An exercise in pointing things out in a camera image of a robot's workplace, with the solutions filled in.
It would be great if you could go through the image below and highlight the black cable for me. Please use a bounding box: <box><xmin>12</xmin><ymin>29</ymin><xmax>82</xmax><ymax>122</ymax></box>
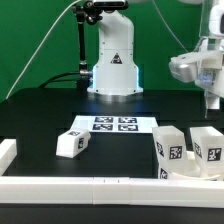
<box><xmin>38</xmin><ymin>72</ymin><xmax>84</xmax><ymax>90</ymax></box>

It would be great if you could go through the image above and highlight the white cable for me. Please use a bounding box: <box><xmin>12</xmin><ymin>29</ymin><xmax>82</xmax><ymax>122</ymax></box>
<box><xmin>5</xmin><ymin>0</ymin><xmax>84</xmax><ymax>101</ymax></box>

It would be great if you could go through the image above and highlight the white U-shaped fence frame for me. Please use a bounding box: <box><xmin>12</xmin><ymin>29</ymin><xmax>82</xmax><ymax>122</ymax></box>
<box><xmin>0</xmin><ymin>139</ymin><xmax>224</xmax><ymax>208</ymax></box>

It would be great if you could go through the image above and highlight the white round stool seat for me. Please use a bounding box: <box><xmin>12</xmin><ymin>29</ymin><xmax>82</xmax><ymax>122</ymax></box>
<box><xmin>157</xmin><ymin>150</ymin><xmax>224</xmax><ymax>183</ymax></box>

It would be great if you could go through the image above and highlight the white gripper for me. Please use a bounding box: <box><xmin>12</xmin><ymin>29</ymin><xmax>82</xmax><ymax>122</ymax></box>
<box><xmin>169</xmin><ymin>38</ymin><xmax>224</xmax><ymax>110</ymax></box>

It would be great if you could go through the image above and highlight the white paper with tags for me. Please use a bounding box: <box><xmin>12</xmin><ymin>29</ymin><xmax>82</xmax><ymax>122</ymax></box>
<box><xmin>71</xmin><ymin>115</ymin><xmax>158</xmax><ymax>133</ymax></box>

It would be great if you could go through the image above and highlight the black camera on pole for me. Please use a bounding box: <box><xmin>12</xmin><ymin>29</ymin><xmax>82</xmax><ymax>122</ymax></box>
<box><xmin>84</xmin><ymin>0</ymin><xmax>128</xmax><ymax>10</ymax></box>

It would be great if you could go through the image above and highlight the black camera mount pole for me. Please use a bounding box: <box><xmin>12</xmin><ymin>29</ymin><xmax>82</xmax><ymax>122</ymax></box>
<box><xmin>72</xmin><ymin>6</ymin><xmax>92</xmax><ymax>91</ymax></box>

